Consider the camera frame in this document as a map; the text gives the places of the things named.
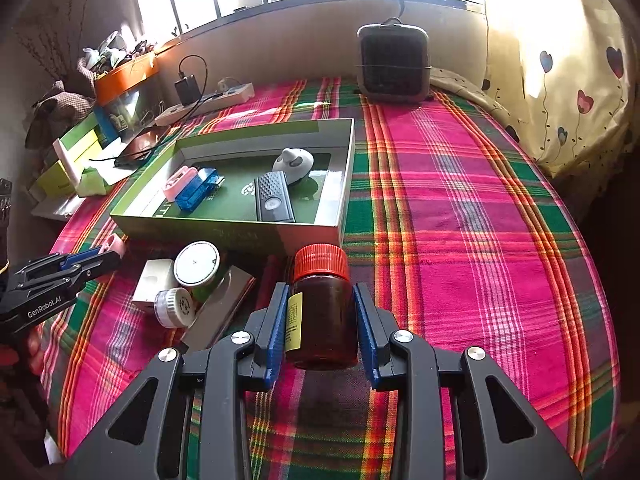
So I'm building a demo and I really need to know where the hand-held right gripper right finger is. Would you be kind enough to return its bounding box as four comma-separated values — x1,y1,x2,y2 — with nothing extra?
353,282,585,480

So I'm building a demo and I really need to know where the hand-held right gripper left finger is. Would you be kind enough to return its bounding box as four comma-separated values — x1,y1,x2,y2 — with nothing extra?
62,281,291,480

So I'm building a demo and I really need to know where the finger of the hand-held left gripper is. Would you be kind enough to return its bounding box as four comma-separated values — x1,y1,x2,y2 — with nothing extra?
13,248,102,282
22,252,120,294

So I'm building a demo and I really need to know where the pink plastic clip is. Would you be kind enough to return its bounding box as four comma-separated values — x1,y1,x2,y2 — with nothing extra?
162,164,197,201
97,233,126,261

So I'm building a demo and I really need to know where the brown bottle with red cap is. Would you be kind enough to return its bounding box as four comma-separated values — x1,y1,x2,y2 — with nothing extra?
284,243,360,371

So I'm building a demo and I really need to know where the white charger adapter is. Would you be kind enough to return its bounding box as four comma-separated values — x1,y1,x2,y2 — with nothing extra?
132,258,176,314

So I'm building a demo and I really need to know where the silver black rectangular lighter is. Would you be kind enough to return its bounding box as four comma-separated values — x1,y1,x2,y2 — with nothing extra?
179,264,257,354

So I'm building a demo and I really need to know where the small white jar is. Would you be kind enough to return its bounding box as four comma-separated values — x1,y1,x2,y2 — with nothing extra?
153,287,197,329

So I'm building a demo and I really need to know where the green container with white lid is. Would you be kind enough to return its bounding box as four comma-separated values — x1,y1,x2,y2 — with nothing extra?
173,241,221,301

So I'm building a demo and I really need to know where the green cardboard box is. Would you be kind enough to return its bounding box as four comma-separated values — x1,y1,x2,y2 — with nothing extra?
109,118,356,257

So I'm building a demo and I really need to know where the blue translucent usb device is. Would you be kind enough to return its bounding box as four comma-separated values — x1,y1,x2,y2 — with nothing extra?
174,167,225,213

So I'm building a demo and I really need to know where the black rectangular speaker device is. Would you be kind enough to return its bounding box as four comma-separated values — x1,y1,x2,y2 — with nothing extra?
253,170,300,224

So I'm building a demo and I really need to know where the white egg-shaped toy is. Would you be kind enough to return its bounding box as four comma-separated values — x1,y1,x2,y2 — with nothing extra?
272,147,316,176

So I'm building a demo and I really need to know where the green tissue pack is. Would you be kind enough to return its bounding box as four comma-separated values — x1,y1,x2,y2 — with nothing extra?
77,164,119,199

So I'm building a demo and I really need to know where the yellow carton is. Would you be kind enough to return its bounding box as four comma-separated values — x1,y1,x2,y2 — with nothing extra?
37,132,101,196

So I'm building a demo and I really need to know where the white upright board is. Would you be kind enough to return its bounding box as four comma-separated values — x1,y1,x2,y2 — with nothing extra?
52,137,81,186

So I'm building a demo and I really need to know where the black smartphone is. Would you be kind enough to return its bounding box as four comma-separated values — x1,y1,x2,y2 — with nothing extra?
113,124,171,169

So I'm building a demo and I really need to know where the blue printed carton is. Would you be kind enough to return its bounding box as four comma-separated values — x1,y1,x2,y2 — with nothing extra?
94,107,124,144

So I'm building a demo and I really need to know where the brown checked cloth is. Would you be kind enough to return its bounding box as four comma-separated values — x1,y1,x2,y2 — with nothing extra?
24,57,99,149

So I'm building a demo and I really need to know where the glass tank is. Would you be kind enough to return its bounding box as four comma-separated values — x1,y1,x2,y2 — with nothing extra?
99,77,164,134

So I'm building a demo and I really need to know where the black charger plug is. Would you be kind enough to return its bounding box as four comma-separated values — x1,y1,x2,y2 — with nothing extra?
173,74,202,106

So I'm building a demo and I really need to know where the white power strip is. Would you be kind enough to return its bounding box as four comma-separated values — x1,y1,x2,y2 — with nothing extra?
153,81,255,127

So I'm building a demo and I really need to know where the dried twig bunch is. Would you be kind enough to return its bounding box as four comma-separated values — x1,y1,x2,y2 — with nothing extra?
14,0,97,82

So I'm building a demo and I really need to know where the cream patterned pillow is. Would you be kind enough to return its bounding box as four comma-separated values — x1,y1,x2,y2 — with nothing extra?
427,67,522,141

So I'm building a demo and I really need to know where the black portable heater fan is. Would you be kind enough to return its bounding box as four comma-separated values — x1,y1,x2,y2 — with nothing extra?
356,17,430,104

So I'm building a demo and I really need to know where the cream heart print curtain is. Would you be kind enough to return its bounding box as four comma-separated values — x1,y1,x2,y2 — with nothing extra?
482,0,637,196

